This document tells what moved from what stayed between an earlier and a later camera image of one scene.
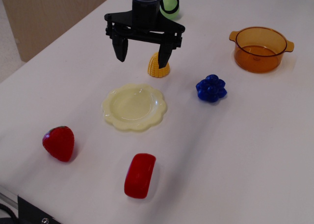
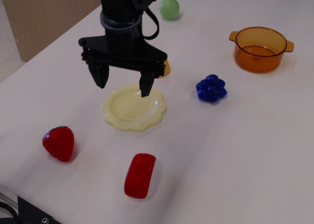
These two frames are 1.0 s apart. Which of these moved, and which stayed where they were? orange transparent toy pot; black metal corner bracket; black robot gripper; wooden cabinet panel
Moved: black robot gripper
Stayed: wooden cabinet panel; black metal corner bracket; orange transparent toy pot
